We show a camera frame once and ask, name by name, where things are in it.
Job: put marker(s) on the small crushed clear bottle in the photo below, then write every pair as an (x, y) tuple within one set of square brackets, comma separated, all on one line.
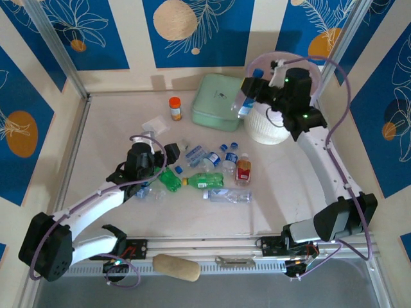
[(159, 194), (144, 192)]

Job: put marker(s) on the blue bottle cap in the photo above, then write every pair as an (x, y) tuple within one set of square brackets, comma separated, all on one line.
[(178, 169)]

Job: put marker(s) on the large blue-label clear bottle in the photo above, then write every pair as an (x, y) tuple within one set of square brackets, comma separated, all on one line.
[(244, 109)]

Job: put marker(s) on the green bottle yellow cap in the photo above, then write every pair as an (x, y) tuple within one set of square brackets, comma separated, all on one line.
[(205, 180)]

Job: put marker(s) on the long clear water bottle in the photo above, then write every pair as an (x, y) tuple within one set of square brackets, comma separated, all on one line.
[(228, 195)]

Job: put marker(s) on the red-label white-capped bottle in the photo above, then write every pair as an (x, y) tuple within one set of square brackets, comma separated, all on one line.
[(243, 173)]

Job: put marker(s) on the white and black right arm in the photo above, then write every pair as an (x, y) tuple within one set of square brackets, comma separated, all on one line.
[(321, 167)]

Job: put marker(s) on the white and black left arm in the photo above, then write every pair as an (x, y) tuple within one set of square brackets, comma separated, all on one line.
[(96, 202)]

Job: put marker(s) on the white ribbed bin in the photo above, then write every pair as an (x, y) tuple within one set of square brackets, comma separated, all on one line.
[(266, 131)]

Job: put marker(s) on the clear plastic bag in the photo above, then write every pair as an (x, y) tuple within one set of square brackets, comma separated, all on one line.
[(156, 125)]

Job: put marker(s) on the grey-capped clear bottle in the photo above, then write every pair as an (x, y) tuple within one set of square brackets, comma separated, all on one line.
[(184, 144)]

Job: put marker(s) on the orange-capped pill bottle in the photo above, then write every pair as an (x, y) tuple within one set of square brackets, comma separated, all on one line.
[(175, 110)]

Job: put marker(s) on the mint green zip case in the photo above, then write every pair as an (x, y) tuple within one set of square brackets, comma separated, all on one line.
[(218, 102)]

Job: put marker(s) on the small black circuit board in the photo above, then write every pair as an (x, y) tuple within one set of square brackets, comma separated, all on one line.
[(298, 268), (114, 266)]

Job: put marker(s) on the aluminium table side rail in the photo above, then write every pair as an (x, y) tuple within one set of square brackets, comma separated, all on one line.
[(69, 167)]

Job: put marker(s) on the aluminium frame post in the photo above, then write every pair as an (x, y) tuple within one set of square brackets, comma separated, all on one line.
[(346, 32), (54, 48)]

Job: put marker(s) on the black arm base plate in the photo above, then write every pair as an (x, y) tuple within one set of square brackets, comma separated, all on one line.
[(269, 247), (138, 248)]

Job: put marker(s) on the aluminium slotted table rail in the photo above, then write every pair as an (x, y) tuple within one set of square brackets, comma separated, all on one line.
[(205, 244)]

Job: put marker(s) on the flat metal bracket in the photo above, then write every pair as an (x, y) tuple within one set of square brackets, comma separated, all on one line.
[(236, 261)]

